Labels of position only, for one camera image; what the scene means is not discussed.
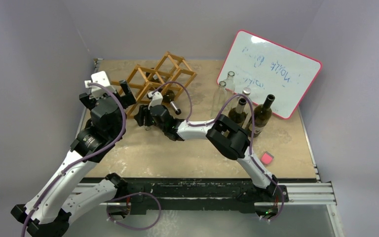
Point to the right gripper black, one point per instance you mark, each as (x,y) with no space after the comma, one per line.
(148,115)

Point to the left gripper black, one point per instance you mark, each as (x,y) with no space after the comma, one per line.
(127,99)

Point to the olive green wine bottle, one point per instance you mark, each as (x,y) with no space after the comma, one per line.
(168,97)

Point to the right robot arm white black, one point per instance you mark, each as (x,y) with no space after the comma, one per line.
(225,135)

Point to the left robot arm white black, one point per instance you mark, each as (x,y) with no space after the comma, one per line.
(54,209)

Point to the wooden lattice wine rack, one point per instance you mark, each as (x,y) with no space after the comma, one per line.
(171,73)

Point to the clear square glass bottle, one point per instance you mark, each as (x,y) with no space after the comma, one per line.
(219,99)

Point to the dark bottle beige label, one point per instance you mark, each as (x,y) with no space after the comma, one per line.
(238,114)

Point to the clear bottle green label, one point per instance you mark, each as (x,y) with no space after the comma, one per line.
(247,91)

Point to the dark green wine bottle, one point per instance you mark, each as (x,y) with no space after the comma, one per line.
(262,114)

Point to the pink eraser block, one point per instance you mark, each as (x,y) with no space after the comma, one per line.
(267,158)

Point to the pink framed whiteboard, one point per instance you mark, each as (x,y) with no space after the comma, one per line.
(270,68)

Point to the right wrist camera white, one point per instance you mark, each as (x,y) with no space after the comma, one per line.
(155,98)

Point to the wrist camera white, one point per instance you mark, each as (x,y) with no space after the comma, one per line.
(102,79)
(155,98)

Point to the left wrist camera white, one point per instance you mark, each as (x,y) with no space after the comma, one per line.
(102,79)

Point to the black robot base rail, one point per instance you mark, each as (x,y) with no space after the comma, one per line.
(203,194)

